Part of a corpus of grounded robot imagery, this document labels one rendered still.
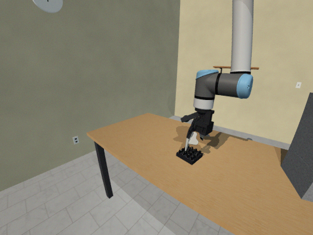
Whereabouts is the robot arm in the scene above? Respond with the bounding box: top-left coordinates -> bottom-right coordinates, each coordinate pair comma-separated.
193,0 -> 254,110

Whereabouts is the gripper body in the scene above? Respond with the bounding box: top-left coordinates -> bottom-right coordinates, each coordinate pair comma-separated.
192,108 -> 215,136

